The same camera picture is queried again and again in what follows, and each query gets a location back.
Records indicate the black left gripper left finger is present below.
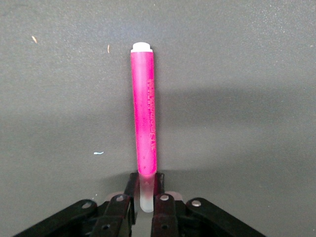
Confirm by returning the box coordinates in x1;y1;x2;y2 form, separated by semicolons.
13;172;139;237

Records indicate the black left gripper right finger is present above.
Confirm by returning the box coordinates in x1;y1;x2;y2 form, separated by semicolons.
150;172;269;237

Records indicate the pink marker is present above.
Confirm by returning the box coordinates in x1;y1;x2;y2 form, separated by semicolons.
129;41;158;213

